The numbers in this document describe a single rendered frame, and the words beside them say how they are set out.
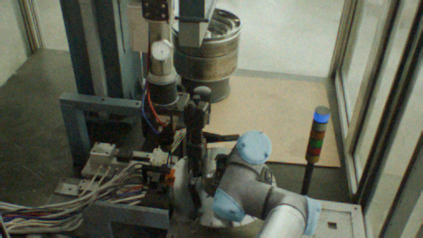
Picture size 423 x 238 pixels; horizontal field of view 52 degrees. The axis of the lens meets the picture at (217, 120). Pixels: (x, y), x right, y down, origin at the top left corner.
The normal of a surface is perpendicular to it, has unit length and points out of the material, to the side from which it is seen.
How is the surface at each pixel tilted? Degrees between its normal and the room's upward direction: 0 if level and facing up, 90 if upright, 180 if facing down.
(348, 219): 0
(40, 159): 0
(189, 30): 90
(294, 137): 0
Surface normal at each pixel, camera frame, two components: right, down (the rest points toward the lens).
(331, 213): 0.03, -0.79
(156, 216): -0.14, 0.60
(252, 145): 0.18, -0.36
